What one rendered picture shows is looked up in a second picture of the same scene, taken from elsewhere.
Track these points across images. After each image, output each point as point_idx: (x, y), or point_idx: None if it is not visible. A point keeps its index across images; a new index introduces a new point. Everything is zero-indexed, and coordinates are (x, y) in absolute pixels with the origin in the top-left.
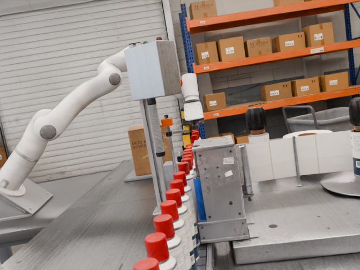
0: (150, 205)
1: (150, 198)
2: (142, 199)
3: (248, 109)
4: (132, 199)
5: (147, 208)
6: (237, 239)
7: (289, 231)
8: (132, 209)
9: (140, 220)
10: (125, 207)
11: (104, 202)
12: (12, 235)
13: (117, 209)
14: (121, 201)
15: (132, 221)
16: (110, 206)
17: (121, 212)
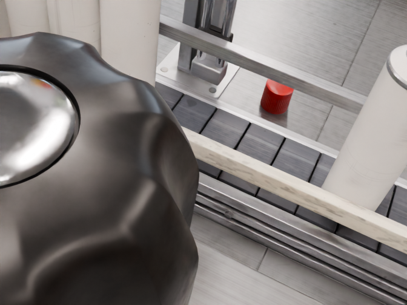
0: (274, 56)
1: (345, 77)
2: (352, 61)
3: (22, 36)
4: (376, 45)
5: (251, 43)
6: None
7: None
8: (274, 22)
9: (171, 10)
10: (315, 18)
11: (398, 0)
12: None
13: (311, 5)
14: (381, 26)
15: (180, 0)
16: (349, 1)
17: (269, 3)
